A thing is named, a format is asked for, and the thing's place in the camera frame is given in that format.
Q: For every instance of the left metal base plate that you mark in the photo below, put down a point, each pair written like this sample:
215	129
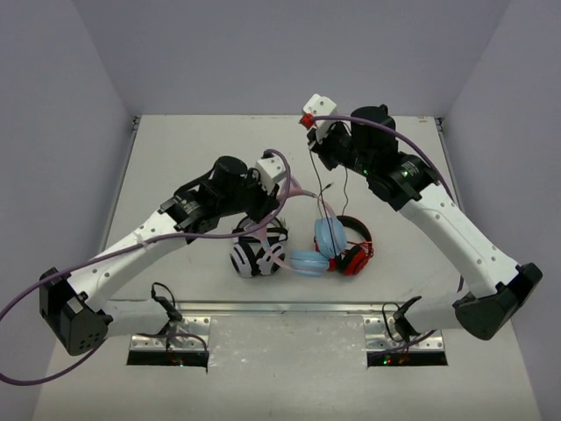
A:
184	336

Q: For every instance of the pink blue cat-ear headphones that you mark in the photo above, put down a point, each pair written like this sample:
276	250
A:
301	231

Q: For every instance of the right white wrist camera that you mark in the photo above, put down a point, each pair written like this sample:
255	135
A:
318	106

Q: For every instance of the metal base plate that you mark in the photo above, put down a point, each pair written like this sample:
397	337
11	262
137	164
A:
381	337
184	336

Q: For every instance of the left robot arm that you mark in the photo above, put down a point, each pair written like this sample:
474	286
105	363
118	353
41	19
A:
78	303

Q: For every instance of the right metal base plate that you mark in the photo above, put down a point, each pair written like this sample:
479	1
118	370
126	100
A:
381	337

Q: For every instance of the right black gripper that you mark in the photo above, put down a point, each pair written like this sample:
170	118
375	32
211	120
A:
322	148

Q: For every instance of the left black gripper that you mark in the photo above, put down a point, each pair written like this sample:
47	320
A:
266	203

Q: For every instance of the white black headphones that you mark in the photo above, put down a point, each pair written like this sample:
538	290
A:
250	259

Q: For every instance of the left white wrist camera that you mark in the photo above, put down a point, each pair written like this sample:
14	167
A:
271	171

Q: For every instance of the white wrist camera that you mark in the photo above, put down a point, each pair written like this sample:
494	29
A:
271	171
318	106

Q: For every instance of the red black headphones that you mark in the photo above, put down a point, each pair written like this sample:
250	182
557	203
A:
343	244

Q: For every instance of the aluminium table edge rail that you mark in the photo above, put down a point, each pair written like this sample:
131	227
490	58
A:
279	307

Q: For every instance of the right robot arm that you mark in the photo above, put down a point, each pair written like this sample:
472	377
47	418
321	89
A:
400	174

